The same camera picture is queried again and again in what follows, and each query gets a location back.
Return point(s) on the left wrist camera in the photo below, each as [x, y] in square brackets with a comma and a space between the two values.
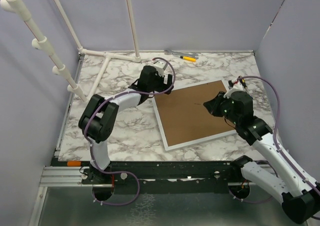
[160, 67]

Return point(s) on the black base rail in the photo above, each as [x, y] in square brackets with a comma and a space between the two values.
[156, 177]

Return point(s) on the silver wrench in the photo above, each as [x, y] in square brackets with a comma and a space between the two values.
[181, 54]

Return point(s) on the aluminium extrusion rail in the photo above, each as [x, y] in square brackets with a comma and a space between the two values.
[60, 176]

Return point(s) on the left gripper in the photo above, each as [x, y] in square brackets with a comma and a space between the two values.
[163, 86]

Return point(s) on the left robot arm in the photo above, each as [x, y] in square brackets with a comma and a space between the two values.
[99, 117]

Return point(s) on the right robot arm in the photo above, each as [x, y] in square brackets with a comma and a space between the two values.
[296, 190]

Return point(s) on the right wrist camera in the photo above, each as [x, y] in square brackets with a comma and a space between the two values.
[234, 86]

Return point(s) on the yellow utility knife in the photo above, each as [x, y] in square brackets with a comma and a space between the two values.
[189, 59]

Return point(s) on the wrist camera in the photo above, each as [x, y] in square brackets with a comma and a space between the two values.
[234, 86]
[160, 67]

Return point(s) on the white picture frame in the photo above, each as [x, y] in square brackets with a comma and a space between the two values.
[182, 123]

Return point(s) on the white PVC pipe rack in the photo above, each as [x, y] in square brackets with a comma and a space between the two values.
[25, 72]

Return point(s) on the black yellow screwdriver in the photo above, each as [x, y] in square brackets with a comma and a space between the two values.
[244, 84]

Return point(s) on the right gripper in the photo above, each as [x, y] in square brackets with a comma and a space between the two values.
[213, 105]

